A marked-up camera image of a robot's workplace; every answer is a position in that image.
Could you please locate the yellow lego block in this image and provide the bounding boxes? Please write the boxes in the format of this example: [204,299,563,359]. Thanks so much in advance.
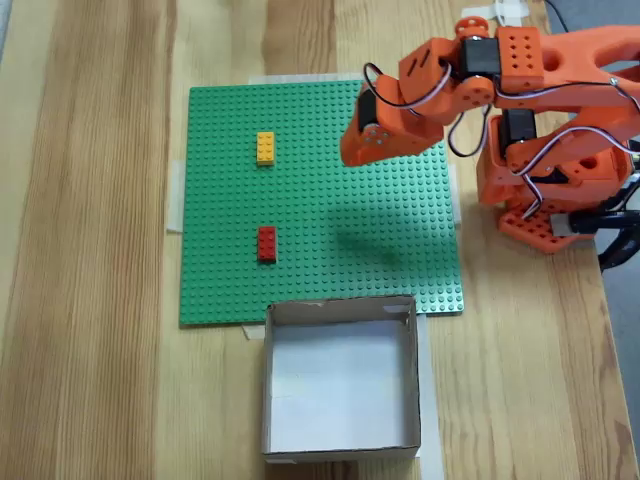
[255,131,277,168]

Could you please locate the thin black cable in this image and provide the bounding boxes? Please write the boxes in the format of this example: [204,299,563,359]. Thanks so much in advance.
[543,0,574,36]

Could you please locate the green lego baseplate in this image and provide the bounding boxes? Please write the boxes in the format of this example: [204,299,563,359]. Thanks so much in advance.
[178,77,466,329]

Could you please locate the gripper servo cable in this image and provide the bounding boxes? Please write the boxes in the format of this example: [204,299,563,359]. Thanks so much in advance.
[363,57,459,112]

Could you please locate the red lego block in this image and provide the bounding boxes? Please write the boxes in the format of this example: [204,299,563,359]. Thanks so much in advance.
[256,225,279,265]

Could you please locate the black table clamp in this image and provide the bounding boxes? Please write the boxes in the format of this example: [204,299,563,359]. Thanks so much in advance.
[549,169,640,274]

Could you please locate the open cardboard box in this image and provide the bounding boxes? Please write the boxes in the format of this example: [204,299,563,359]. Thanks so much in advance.
[260,294,422,464]

